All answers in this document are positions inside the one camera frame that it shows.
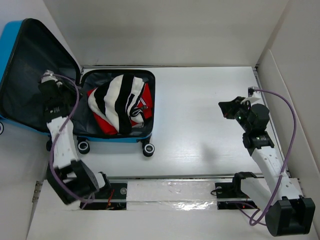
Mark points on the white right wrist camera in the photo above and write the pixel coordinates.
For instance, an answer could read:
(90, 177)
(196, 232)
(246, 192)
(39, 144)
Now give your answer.
(253, 95)

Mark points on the blue hard-shell suitcase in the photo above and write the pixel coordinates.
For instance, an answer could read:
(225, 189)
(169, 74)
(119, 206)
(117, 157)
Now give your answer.
(27, 50)

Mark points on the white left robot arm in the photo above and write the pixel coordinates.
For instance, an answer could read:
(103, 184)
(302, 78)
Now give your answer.
(67, 174)

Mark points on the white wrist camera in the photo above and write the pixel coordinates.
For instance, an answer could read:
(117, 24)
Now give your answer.
(253, 95)
(50, 76)

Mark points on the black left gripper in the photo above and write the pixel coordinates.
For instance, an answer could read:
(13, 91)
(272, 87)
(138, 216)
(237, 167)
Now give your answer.
(67, 87)

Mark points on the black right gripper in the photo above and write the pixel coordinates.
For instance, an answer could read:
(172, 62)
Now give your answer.
(228, 108)

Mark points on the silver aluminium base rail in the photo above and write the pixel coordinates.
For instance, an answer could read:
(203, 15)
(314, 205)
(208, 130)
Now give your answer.
(170, 195)

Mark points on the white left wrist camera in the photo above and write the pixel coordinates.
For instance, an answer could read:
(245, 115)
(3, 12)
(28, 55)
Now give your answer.
(50, 76)

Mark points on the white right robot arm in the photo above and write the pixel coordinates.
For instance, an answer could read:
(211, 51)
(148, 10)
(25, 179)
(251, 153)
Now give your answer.
(285, 211)

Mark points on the black white striped garment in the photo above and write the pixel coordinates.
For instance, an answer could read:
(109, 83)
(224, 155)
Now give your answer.
(116, 102)

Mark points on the red shirt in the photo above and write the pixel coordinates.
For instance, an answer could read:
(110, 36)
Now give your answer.
(145, 103)

